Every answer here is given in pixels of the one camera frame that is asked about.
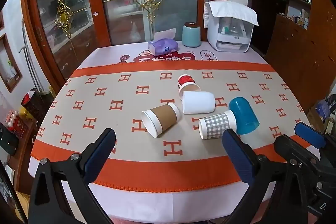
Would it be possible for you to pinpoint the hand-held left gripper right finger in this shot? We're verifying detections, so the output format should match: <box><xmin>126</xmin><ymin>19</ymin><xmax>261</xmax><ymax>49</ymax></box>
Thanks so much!
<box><xmin>222</xmin><ymin>129</ymin><xmax>310</xmax><ymax>224</ymax></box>

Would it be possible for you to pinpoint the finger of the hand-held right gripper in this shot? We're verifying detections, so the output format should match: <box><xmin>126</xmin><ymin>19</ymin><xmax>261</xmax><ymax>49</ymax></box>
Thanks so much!
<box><xmin>274</xmin><ymin>134</ymin><xmax>320</xmax><ymax>166</ymax></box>
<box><xmin>294</xmin><ymin>122</ymin><xmax>327</xmax><ymax>149</ymax></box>

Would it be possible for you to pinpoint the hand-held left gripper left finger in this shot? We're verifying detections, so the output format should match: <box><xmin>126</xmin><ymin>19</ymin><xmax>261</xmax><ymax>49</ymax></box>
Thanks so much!
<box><xmin>28</xmin><ymin>128</ymin><xmax>124</xmax><ymax>224</ymax></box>

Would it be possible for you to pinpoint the grey checked paper cup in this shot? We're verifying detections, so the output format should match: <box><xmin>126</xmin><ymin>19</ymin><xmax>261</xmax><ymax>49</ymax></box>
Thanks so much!
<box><xmin>198</xmin><ymin>110</ymin><xmax>238</xmax><ymax>140</ymax></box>

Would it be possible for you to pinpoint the blue plastic cup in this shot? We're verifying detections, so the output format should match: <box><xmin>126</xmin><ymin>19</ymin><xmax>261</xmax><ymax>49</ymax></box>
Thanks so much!
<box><xmin>229</xmin><ymin>97</ymin><xmax>260</xmax><ymax>135</ymax></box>

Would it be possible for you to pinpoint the plain white paper cup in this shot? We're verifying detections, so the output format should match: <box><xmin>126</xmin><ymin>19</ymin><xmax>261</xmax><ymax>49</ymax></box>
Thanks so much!
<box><xmin>182</xmin><ymin>91</ymin><xmax>216</xmax><ymax>115</ymax></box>

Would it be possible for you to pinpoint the brown sleeved paper cup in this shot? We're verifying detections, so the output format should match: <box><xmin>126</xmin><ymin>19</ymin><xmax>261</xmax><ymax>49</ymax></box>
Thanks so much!
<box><xmin>141</xmin><ymin>103</ymin><xmax>182</xmax><ymax>138</ymax></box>

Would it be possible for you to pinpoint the red paper cup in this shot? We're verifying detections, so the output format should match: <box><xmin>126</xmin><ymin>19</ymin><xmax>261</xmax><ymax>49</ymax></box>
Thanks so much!
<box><xmin>177</xmin><ymin>74</ymin><xmax>202</xmax><ymax>102</ymax></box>

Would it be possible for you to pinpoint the cardboard box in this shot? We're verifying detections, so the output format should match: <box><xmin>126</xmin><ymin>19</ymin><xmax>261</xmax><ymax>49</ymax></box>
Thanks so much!
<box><xmin>306</xmin><ymin>106</ymin><xmax>326</xmax><ymax>133</ymax></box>

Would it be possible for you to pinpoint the blue bag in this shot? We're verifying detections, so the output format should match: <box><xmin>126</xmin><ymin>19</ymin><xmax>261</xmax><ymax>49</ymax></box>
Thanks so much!
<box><xmin>316</xmin><ymin>99</ymin><xmax>332</xmax><ymax>120</ymax></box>

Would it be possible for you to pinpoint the orange patterned table runner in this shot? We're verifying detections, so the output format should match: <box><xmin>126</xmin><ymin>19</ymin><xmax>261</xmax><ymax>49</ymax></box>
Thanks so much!
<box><xmin>31</xmin><ymin>63</ymin><xmax>320</xmax><ymax>193</ymax></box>

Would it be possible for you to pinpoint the wooden partition panel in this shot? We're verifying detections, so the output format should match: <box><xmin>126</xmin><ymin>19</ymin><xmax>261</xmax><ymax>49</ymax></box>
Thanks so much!
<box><xmin>266</xmin><ymin>0</ymin><xmax>336</xmax><ymax>121</ymax></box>

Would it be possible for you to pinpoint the black woven basket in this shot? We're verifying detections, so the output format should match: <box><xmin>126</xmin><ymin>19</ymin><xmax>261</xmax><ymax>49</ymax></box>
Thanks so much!
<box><xmin>21</xmin><ymin>88</ymin><xmax>54</xmax><ymax>121</ymax></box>

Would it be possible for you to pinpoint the yellow round container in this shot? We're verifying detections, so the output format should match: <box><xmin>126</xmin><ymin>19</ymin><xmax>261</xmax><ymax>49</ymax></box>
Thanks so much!
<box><xmin>18</xmin><ymin>107</ymin><xmax>34</xmax><ymax>120</ymax></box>

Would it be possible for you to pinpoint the red box of eggs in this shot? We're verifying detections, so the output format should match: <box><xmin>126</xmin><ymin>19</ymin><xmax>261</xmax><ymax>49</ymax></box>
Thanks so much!
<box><xmin>5</xmin><ymin>110</ymin><xmax>29</xmax><ymax>139</ymax></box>

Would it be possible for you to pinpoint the black device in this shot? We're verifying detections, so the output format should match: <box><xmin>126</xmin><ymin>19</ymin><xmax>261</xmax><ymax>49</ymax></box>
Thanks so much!
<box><xmin>0</xmin><ymin>122</ymin><xmax>19</xmax><ymax>157</ymax></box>

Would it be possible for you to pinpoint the dark framed screen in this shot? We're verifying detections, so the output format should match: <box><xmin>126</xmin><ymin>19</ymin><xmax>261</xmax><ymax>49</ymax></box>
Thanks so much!
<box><xmin>0</xmin><ymin>161</ymin><xmax>29</xmax><ymax>224</ymax></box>

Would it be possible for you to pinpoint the pink printed tablecloth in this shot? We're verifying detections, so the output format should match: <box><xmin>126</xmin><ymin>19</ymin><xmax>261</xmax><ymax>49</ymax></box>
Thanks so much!
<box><xmin>28</xmin><ymin>40</ymin><xmax>319</xmax><ymax>217</ymax></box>

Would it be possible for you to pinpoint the metal pole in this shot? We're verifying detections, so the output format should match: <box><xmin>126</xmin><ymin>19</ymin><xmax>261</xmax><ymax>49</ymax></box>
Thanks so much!
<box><xmin>18</xmin><ymin>19</ymin><xmax>45</xmax><ymax>95</ymax></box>

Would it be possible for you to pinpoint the white countertop appliance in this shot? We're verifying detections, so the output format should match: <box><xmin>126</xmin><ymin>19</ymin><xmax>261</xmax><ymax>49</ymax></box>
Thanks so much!
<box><xmin>207</xmin><ymin>17</ymin><xmax>255</xmax><ymax>53</ymax></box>

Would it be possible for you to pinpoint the wooden glass cabinet door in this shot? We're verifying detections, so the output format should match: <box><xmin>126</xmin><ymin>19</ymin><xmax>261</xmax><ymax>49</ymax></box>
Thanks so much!
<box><xmin>22</xmin><ymin>0</ymin><xmax>101</xmax><ymax>81</ymax></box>

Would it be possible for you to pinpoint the purple tissue pack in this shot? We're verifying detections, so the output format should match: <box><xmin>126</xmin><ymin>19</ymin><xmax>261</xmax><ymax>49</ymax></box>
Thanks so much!
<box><xmin>148</xmin><ymin>28</ymin><xmax>178</xmax><ymax>56</ymax></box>

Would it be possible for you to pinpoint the teal canister with brown lid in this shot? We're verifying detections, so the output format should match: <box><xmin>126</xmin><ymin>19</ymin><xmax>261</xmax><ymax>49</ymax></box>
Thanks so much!
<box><xmin>182</xmin><ymin>22</ymin><xmax>202</xmax><ymax>48</ymax></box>

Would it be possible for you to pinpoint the small gold door ornament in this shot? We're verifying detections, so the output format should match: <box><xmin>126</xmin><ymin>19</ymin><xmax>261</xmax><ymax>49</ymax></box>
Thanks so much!
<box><xmin>37</xmin><ymin>0</ymin><xmax>91</xmax><ymax>39</ymax></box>

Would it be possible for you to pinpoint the white cloth cover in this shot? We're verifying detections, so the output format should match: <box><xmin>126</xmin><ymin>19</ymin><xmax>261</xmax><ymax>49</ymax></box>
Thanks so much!
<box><xmin>203</xmin><ymin>0</ymin><xmax>259</xmax><ymax>29</ymax></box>

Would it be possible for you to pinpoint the wooden picture frame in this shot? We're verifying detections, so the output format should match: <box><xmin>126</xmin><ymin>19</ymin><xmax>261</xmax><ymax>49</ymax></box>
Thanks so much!
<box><xmin>0</xmin><ymin>34</ymin><xmax>23</xmax><ymax>94</ymax></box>

